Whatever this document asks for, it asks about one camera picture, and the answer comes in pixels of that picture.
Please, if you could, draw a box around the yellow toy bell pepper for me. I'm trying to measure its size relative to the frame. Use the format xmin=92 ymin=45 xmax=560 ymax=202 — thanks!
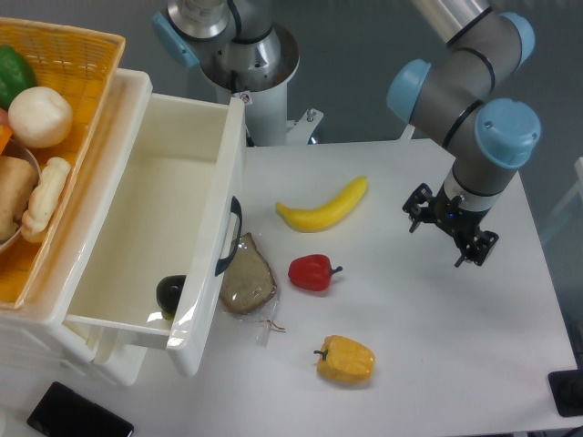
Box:
xmin=313 ymin=335 xmax=376 ymax=383

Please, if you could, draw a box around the black device at edge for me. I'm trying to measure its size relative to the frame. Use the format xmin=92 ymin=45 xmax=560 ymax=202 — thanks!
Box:
xmin=547 ymin=370 xmax=582 ymax=417

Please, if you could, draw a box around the bread slice in plastic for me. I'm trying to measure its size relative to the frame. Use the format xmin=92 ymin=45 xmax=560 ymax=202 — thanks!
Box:
xmin=220 ymin=232 xmax=286 ymax=347

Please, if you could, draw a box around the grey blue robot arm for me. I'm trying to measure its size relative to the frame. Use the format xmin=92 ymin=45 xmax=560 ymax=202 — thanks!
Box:
xmin=152 ymin=1 xmax=541 ymax=265

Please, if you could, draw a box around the beige toy pastry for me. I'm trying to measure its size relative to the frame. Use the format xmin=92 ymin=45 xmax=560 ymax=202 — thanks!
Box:
xmin=21 ymin=157 xmax=71 ymax=243

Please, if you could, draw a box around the orange woven basket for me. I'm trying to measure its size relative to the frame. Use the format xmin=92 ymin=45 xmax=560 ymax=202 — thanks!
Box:
xmin=1 ymin=17 xmax=126 ymax=310

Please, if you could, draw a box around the white drawer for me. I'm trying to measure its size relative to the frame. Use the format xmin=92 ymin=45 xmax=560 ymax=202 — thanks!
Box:
xmin=66 ymin=94 xmax=246 ymax=377

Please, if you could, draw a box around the black smartphone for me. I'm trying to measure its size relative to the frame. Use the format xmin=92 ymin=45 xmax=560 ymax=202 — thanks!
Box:
xmin=26 ymin=381 xmax=134 ymax=437

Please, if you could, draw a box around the brown toy bread roll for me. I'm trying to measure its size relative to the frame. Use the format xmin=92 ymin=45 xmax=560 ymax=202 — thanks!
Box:
xmin=0 ymin=156 xmax=37 ymax=242

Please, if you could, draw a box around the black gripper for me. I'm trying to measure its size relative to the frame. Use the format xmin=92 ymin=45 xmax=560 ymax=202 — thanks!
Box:
xmin=402 ymin=183 xmax=499 ymax=268

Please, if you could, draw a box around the green toy pepper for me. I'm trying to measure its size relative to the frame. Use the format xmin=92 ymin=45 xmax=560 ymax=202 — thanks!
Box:
xmin=0 ymin=45 xmax=37 ymax=110

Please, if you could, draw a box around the grey bowl in basket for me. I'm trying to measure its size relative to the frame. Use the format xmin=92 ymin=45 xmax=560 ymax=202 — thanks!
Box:
xmin=1 ymin=140 xmax=40 ymax=253

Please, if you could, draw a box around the red toy bell pepper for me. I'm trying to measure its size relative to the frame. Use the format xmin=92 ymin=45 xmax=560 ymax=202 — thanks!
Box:
xmin=288 ymin=254 xmax=343 ymax=292

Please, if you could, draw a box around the white round toy bun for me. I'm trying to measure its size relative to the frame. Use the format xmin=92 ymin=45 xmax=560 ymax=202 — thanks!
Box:
xmin=8 ymin=86 xmax=73 ymax=148

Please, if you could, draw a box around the yellow toy banana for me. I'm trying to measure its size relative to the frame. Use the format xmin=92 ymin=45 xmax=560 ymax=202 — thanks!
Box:
xmin=275 ymin=176 xmax=368 ymax=233

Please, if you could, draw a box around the white drawer cabinet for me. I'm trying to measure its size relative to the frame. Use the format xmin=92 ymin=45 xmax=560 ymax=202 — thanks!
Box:
xmin=1 ymin=69 xmax=152 ymax=385

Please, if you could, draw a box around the orange toy carrot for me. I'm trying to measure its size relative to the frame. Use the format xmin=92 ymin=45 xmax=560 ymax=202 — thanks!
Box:
xmin=0 ymin=125 xmax=13 ymax=154

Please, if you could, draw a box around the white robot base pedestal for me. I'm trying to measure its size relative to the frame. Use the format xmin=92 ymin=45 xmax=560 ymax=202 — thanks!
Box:
xmin=201 ymin=23 xmax=323 ymax=147

